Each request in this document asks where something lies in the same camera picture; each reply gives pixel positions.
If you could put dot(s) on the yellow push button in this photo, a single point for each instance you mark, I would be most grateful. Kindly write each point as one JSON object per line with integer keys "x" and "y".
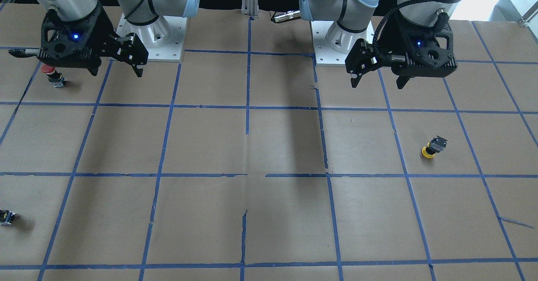
{"x": 436, "y": 145}

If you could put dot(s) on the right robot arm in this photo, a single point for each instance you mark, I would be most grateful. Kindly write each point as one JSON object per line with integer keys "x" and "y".
{"x": 136, "y": 12}

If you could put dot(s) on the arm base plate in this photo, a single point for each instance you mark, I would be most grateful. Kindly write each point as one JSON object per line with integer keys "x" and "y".
{"x": 332, "y": 44}
{"x": 164, "y": 41}

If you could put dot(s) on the red push button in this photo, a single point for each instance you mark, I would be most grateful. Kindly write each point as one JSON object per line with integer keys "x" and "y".
{"x": 55, "y": 78}

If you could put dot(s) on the green push button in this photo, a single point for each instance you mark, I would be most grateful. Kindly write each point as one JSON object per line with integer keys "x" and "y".
{"x": 7, "y": 217}

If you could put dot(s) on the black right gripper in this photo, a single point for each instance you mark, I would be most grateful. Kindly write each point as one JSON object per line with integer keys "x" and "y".
{"x": 102, "y": 34}

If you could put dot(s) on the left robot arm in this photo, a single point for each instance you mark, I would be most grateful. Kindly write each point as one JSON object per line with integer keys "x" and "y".
{"x": 355, "y": 15}

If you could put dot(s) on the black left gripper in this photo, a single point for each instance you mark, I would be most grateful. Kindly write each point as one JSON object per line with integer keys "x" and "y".
{"x": 389, "y": 41}

